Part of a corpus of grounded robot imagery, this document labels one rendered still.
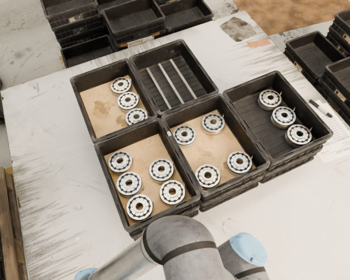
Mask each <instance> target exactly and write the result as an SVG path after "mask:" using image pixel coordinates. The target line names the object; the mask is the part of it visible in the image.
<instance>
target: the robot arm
mask: <svg viewBox="0 0 350 280"><path fill-rule="evenodd" d="M266 263H267V252H266V250H265V248H264V247H263V245H262V244H261V242H260V241H259V240H258V239H257V238H255V237H254V236H253V235H251V234H249V233H246V232H241V233H239V234H237V235H235V236H232V237H231V238H230V239H229V240H227V241H225V242H224V243H222V244H221V245H220V246H218V247H217V246H216V243H215V240H214V238H213V236H212V234H211V233H210V231H209V230H208V229H207V228H206V227H205V226H204V225H203V224H202V223H201V222H199V221H197V220H195V219H193V218H191V217H187V216H182V215H171V216H165V217H162V218H160V219H158V220H156V221H154V222H152V223H151V224H150V225H148V226H147V227H146V228H145V229H144V231H143V233H142V236H141V237H140V238H138V239H137V240H136V241H134V242H133V243H132V244H130V245H129V246H128V247H127V248H125V249H124V250H123V251H121V252H119V253H118V254H117V255H116V256H114V257H113V258H112V259H110V260H109V261H108V262H106V263H105V264H104V265H102V266H101V267H99V268H86V269H84V270H82V271H79V272H78V273H77V274H76V275H75V277H74V280H136V279H137V278H139V277H140V276H142V275H144V274H145V273H147V272H149V271H150V270H152V269H153V268H155V267H156V266H158V265H161V266H163V271H164V276H165V279H166V280H270V278H269V276H268V274H267V272H266V269H265V267H264V265H265V264H266Z"/></svg>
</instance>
